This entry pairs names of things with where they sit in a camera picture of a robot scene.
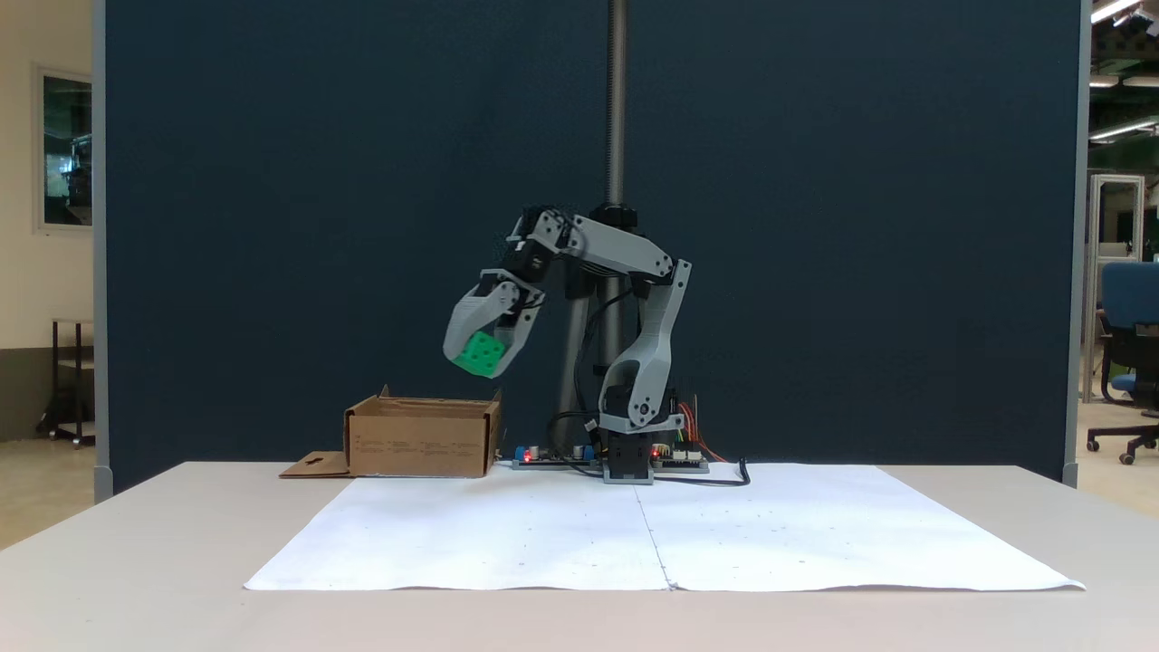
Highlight green die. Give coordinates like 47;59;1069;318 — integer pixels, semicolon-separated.
453;331;508;379

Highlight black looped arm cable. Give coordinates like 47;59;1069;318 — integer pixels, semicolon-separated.
546;281;637;467

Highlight aluminium frame rack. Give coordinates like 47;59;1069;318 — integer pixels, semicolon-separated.
1082;174;1146;404

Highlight brown cardboard box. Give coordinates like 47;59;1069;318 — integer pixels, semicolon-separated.
279;385;503;479

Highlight coloured jumper wires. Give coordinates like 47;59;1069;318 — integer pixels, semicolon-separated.
675;394;727;463

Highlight circuit board with white connectors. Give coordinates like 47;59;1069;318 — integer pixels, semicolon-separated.
652;444;710;474

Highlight black stand with metal column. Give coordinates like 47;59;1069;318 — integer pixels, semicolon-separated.
507;0;662;454

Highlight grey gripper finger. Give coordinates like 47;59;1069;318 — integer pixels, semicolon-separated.
487;292;546;379
443;283;519;363

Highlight black wheeled cart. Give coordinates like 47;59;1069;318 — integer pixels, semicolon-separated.
36;317;96;449

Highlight dark blue partition panel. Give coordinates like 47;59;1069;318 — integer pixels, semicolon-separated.
93;0;1092;503

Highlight framed wall window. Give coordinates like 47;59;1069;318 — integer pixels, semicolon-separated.
34;65;94;235

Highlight circuit board with blue capacitors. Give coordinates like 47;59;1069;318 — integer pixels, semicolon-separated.
512;444;603;472

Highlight blue office chair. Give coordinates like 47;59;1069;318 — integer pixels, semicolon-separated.
1087;261;1159;466

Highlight white paper sheet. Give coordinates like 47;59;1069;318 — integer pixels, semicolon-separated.
243;464;1086;594

